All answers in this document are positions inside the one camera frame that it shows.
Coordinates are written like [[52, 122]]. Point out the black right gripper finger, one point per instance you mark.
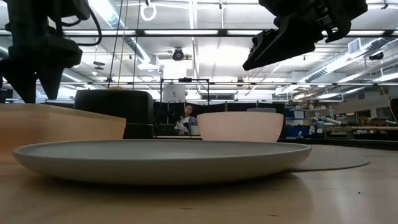
[[280, 53], [289, 29]]

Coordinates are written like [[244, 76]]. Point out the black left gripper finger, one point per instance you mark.
[[20, 84], [53, 81]]

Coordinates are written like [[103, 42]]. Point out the grey ceramic plate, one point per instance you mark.
[[155, 161]]

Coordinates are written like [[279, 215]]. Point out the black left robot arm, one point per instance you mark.
[[31, 18]]

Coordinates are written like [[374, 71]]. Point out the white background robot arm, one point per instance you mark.
[[329, 120]]

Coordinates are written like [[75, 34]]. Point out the thin black horizontal bar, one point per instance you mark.
[[280, 83]]

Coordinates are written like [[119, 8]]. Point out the black beam with light strips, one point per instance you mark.
[[222, 32]]

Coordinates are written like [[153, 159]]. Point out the black ceiling fixture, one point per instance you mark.
[[376, 56]]

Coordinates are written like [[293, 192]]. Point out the black toaster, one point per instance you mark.
[[115, 105]]

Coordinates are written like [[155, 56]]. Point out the blue storage bins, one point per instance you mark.
[[298, 130]]

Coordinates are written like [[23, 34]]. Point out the wooden background table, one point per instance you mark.
[[367, 127]]

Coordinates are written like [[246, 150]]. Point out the person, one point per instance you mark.
[[186, 121]]

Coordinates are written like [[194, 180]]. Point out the black overhead camera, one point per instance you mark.
[[178, 54]]

